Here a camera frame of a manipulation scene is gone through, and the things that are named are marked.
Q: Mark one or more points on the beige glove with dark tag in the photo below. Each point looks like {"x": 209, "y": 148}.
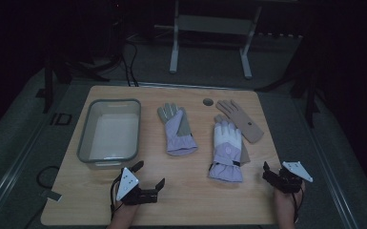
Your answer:
{"x": 243, "y": 122}

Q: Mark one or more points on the grey plastic storage bin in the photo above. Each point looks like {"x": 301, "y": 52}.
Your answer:
{"x": 114, "y": 136}

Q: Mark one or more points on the white and purple ski glove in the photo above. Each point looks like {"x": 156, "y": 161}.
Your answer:
{"x": 227, "y": 149}

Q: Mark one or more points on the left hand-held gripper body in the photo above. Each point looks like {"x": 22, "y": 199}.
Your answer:
{"x": 127, "y": 184}

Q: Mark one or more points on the person's right hand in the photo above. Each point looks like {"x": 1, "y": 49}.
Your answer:
{"x": 286, "y": 202}

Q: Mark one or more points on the grey tape piece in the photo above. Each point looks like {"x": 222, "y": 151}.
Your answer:
{"x": 51, "y": 195}

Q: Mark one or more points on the white metal stand frame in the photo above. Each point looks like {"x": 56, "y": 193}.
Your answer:
{"x": 213, "y": 24}

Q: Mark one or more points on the person's left hand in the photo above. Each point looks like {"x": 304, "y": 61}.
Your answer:
{"x": 125, "y": 212}

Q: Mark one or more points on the black tripod stand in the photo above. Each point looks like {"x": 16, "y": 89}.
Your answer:
{"x": 48, "y": 82}
{"x": 311, "y": 95}

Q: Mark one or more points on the purple and grey glove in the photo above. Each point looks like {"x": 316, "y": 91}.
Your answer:
{"x": 179, "y": 140}

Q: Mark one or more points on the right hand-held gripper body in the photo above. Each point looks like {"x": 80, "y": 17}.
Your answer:
{"x": 295, "y": 171}

